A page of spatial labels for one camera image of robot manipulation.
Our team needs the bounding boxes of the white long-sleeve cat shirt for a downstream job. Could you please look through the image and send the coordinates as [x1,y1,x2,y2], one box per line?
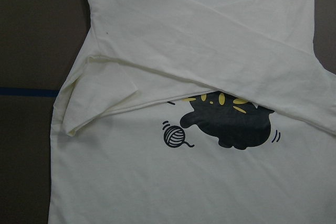
[48,0,335,223]

